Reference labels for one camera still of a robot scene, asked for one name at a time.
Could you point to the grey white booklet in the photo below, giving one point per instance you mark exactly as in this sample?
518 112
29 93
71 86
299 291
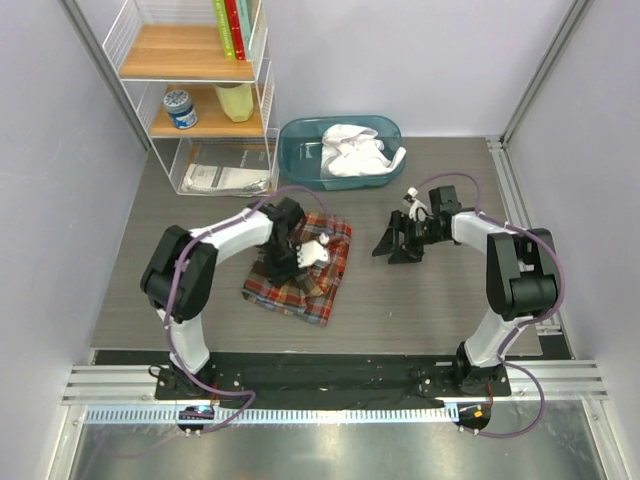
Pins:
227 171

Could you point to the blue white jar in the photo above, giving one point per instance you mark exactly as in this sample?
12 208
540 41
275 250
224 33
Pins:
179 106

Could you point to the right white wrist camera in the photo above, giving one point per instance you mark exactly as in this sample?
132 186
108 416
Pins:
417 210

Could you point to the plaid flannel long sleeve shirt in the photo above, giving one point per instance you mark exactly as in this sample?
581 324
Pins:
309 296

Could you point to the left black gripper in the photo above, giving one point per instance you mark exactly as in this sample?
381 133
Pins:
281 276

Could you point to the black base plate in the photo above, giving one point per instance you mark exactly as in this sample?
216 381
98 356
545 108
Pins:
298 380

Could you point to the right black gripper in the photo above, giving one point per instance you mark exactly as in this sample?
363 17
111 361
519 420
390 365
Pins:
391 240

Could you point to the yellow plastic container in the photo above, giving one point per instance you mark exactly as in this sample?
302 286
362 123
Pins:
236 100

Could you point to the white wire wooden shelf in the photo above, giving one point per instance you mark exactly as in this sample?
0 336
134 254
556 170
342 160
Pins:
157 46

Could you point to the teal plastic basin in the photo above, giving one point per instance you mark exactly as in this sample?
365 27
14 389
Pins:
300 144

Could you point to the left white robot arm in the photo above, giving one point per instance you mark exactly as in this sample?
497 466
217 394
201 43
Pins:
179 277

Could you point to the teal book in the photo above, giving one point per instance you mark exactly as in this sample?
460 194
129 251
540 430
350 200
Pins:
245 16

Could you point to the white long sleeve shirt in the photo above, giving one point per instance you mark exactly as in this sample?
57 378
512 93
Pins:
356 151

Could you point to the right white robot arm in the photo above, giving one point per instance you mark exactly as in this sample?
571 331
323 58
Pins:
522 279

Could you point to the white slotted cable duct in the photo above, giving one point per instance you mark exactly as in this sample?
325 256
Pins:
201 414

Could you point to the red book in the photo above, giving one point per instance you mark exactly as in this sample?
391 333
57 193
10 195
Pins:
235 27

